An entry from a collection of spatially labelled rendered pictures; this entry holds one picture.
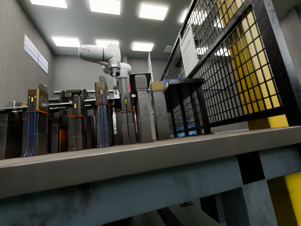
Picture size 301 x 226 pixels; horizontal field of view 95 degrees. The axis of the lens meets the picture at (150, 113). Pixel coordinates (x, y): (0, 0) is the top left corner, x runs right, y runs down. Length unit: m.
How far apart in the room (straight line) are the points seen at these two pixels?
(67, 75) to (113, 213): 9.89
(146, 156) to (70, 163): 0.11
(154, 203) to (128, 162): 0.10
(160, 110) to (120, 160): 0.63
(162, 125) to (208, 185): 0.53
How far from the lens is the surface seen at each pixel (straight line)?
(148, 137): 0.57
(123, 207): 0.30
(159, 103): 0.85
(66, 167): 0.25
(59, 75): 10.21
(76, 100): 0.86
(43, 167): 0.26
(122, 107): 0.76
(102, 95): 0.78
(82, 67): 10.17
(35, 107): 0.93
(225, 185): 0.38
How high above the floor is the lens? 0.71
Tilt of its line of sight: 11 degrees up
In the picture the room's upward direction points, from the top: 7 degrees counter-clockwise
